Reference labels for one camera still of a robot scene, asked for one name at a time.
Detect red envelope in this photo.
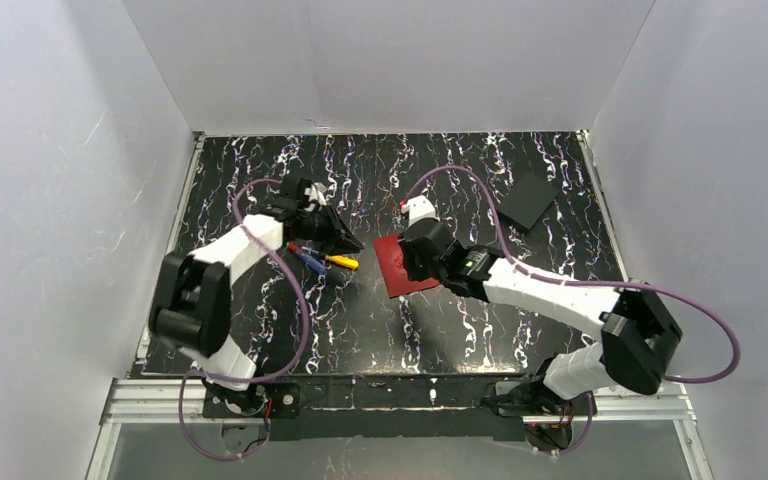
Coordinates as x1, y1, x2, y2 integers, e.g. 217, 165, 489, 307
373, 233, 440, 298

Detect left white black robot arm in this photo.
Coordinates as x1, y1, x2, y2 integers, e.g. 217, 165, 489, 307
148, 176, 364, 392

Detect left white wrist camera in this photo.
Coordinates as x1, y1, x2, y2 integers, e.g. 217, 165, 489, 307
304, 182, 328, 211

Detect black flat plate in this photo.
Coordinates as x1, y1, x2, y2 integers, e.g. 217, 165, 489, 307
497, 175, 561, 233

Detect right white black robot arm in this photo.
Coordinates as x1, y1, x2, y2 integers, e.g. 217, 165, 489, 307
397, 218, 682, 403

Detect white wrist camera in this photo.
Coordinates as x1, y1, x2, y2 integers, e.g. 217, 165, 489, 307
399, 195, 439, 227
304, 182, 328, 211

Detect yellow handled screwdriver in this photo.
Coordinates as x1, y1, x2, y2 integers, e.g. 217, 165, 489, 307
302, 246, 359, 271

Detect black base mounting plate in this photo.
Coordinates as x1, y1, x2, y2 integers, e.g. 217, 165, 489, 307
203, 374, 597, 448

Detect aluminium frame rail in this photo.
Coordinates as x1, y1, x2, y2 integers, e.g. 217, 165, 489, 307
86, 377, 713, 479

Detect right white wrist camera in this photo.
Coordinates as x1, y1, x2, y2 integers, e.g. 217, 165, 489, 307
399, 195, 439, 227

